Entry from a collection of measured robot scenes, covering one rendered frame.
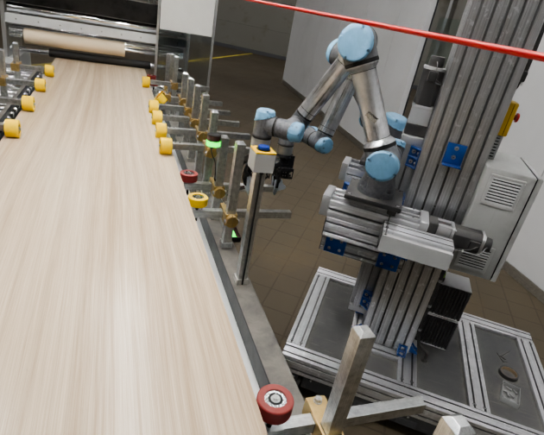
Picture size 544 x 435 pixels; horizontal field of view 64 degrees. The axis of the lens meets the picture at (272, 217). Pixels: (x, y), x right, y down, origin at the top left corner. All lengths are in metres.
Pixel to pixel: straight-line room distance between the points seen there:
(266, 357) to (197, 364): 0.38
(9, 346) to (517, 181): 1.72
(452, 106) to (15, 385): 1.64
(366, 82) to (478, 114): 0.52
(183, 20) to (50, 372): 3.68
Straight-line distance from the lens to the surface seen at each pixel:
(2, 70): 3.25
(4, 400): 1.01
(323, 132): 1.97
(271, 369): 1.34
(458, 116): 1.88
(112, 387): 1.00
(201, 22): 4.38
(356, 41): 1.53
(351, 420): 1.14
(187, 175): 1.97
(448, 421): 0.72
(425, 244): 1.72
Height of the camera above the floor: 1.64
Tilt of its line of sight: 26 degrees down
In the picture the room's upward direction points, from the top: 11 degrees clockwise
